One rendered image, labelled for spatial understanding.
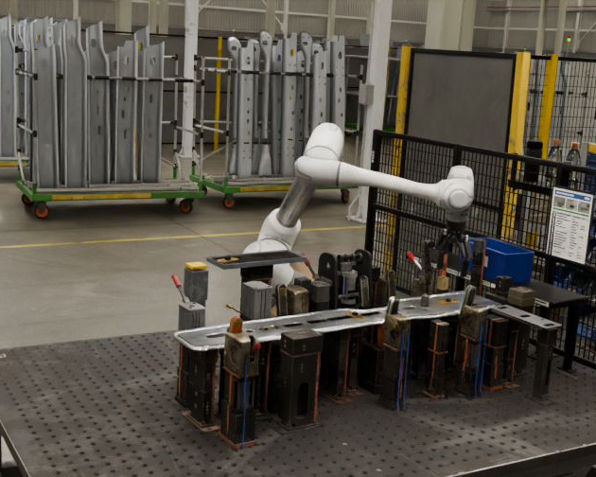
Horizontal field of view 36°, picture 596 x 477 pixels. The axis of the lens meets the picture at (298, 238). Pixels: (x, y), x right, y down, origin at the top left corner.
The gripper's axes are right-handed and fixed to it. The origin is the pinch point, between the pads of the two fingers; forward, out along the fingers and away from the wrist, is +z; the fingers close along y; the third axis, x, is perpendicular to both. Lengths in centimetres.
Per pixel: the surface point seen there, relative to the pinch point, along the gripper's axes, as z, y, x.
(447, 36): -102, -571, 509
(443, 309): 13.1, 6.7, -8.8
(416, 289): 11.6, -16.1, -2.9
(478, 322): 13.2, 24.8, -7.9
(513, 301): 11.9, 12.6, 23.4
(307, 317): 13, -5, -64
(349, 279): 5.5, -19.7, -35.1
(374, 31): -101, -565, 394
